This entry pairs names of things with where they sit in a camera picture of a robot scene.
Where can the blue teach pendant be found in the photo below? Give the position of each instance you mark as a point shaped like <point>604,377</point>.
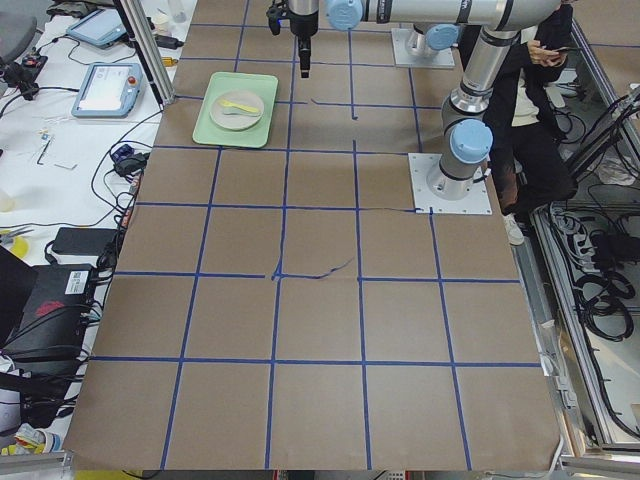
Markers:
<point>109,90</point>
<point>101,28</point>

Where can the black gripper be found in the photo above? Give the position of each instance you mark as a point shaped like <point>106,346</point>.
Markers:
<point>305,26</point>

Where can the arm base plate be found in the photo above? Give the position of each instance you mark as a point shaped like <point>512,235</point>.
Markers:
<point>435,193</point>
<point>442,60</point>

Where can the black power brick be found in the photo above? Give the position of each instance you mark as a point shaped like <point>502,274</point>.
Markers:
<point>82,241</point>

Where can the far blue teach pendant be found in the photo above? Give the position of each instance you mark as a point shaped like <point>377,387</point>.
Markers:
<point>101,28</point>

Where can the yellow plastic fork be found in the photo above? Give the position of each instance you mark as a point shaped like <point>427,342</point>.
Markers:
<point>227,103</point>

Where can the gold cylinder tool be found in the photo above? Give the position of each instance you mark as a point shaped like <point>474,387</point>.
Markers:
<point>169,61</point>

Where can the beige round plate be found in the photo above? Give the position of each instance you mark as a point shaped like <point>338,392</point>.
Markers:
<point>233,122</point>

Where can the near blue teach pendant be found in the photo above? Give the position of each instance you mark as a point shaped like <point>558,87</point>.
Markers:
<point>109,90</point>

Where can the light green tray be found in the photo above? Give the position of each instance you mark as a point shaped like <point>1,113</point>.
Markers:
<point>207,133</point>

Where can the light green plastic spoon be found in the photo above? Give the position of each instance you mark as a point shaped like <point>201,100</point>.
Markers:
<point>240,112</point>

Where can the black smartphone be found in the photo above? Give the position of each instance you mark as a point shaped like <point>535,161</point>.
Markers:
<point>567,49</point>

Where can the aluminium frame post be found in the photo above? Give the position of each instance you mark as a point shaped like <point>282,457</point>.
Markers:
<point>140,34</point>

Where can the seated person in black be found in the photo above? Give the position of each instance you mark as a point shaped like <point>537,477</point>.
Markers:
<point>527,168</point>

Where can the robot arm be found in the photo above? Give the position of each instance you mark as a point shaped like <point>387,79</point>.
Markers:
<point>428,39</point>
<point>467,139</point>

